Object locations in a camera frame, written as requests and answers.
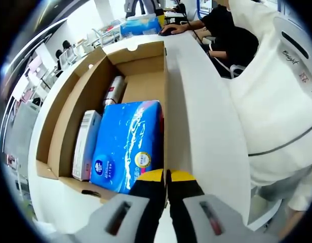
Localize brown cardboard shoe box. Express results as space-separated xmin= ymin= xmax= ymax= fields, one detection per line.
xmin=35 ymin=40 xmax=170 ymax=205

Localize white spray bottle red label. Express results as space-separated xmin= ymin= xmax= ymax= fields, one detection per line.
xmin=102 ymin=75 xmax=128 ymax=109

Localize white office chair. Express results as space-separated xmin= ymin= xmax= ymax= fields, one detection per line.
xmin=229 ymin=63 xmax=249 ymax=79

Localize person's white shirt torso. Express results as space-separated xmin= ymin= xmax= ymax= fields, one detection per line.
xmin=228 ymin=0 xmax=312 ymax=223

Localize light blue wet wipes pack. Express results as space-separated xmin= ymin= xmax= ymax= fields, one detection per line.
xmin=120 ymin=17 xmax=163 ymax=36

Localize white barcode carton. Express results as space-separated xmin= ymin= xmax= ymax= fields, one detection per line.
xmin=71 ymin=110 xmax=103 ymax=182

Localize blue soft tissue pack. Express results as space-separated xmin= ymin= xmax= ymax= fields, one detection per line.
xmin=89 ymin=100 xmax=164 ymax=195

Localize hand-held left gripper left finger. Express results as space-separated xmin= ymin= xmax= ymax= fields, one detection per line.
xmin=77 ymin=169 xmax=169 ymax=243

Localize white chest device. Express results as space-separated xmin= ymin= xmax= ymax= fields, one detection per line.
xmin=274 ymin=15 xmax=312 ymax=60

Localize grey chest device cable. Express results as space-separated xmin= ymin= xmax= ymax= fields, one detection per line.
xmin=248 ymin=121 xmax=312 ymax=157

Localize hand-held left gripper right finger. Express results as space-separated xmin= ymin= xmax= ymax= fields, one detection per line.
xmin=167 ymin=170 xmax=278 ymax=243

